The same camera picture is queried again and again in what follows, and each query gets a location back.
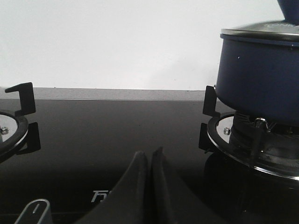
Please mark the burner with pot support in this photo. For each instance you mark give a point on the burner with pot support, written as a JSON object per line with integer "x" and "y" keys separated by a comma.
{"x": 263, "y": 145}
{"x": 17, "y": 135}

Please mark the grey stove control knob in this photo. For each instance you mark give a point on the grey stove control knob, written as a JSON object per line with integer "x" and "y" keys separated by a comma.
{"x": 36, "y": 212}

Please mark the black glass gas stove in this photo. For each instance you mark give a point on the black glass gas stove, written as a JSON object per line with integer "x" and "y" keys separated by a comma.
{"x": 87, "y": 146}

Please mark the dark blue cooking pot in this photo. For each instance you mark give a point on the dark blue cooking pot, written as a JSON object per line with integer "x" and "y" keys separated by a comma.
{"x": 260, "y": 77}

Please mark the left burner with pot support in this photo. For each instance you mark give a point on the left burner with pot support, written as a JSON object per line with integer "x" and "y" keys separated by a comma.
{"x": 17, "y": 135}

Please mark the glass lid with blue knob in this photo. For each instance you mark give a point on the glass lid with blue knob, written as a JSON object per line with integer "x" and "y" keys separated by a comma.
{"x": 287, "y": 29}

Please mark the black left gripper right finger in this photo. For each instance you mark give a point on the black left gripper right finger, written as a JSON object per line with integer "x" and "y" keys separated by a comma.
{"x": 175, "y": 202}

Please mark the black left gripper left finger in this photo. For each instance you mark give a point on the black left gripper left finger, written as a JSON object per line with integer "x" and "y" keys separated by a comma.
{"x": 125, "y": 203}

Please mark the right burner with pot support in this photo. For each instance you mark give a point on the right burner with pot support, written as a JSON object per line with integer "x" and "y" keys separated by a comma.
{"x": 263, "y": 145}

